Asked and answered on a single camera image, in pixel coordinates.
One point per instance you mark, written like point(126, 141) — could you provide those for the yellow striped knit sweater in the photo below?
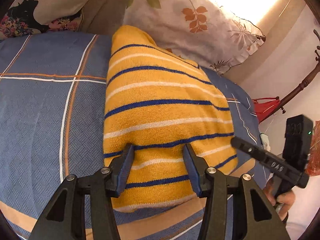
point(158, 102)

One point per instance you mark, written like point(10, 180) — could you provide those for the red bag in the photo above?
point(264, 107)

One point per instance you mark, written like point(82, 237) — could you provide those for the cream cushion with black silhouette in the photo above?
point(26, 17)

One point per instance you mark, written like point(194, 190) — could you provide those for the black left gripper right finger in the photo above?
point(238, 201)

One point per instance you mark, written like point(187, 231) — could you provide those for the blue plaid bed sheet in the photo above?
point(41, 75)

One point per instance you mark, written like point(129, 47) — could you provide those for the dark wooden coat stand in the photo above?
point(304, 83)

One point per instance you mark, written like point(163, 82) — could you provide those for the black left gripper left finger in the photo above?
point(79, 198)

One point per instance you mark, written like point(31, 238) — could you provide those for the white small cloth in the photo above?
point(265, 142)

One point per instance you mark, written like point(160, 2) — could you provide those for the white leaf print pillow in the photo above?
point(199, 30)

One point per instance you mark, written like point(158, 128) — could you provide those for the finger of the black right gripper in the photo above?
point(270, 159)

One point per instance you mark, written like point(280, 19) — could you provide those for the person's right hand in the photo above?
point(286, 200)

